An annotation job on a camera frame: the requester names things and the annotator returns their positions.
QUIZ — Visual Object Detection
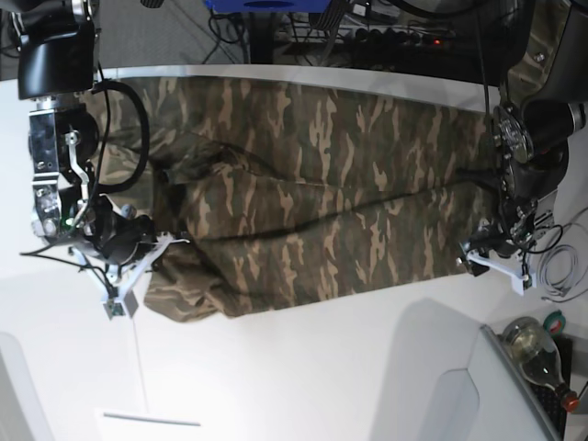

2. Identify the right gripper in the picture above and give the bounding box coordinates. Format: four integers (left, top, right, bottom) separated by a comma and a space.
68, 201, 189, 320

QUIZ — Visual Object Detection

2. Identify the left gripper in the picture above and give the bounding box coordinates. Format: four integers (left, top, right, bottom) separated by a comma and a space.
458, 220, 537, 294

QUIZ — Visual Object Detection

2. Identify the camouflage t-shirt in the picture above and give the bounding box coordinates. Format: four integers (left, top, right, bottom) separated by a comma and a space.
112, 77, 493, 322

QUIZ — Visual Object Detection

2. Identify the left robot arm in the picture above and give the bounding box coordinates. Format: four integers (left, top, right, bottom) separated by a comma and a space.
458, 1, 587, 295

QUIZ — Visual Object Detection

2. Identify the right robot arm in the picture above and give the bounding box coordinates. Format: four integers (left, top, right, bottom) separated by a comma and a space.
1, 1, 180, 318

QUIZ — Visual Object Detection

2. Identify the clear plastic bottle red cap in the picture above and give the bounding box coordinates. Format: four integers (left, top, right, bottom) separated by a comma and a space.
502, 317, 580, 413

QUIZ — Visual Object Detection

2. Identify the green tape roll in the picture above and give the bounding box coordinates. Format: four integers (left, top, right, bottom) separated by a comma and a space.
543, 311, 566, 337

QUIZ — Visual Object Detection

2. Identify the blue box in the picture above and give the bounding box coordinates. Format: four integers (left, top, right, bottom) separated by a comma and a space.
204, 0, 331, 14

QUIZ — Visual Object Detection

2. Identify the black power strip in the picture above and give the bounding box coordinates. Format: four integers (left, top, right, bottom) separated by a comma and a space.
274, 21, 458, 46

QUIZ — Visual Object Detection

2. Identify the white coiled cable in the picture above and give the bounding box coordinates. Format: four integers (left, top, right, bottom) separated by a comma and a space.
537, 223, 588, 303

